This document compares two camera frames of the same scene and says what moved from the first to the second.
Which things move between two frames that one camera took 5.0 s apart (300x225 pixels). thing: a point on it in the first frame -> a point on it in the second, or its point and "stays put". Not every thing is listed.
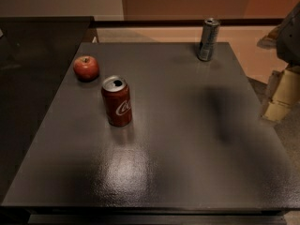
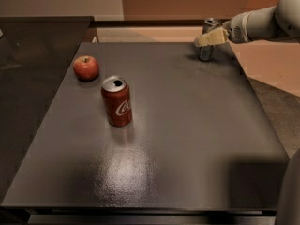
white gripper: [290, 41] -> [237, 30]
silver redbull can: [208, 40] stays put
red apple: [85, 68] stays put
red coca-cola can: [117, 98] stays put
